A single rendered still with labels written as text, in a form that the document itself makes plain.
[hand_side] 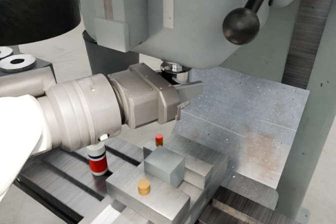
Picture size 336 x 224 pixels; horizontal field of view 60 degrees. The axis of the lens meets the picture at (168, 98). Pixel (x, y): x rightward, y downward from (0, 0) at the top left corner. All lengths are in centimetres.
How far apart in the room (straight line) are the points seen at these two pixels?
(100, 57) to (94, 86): 201
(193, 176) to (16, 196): 161
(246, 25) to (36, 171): 65
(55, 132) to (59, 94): 4
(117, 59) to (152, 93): 198
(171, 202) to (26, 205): 155
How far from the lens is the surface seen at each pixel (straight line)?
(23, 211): 199
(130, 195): 54
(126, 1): 29
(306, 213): 170
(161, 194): 54
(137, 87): 39
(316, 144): 87
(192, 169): 58
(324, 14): 72
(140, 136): 228
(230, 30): 24
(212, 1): 28
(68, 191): 72
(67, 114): 35
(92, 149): 68
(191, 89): 43
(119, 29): 29
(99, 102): 36
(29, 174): 79
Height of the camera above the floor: 146
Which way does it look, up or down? 33 degrees down
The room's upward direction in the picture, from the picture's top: straight up
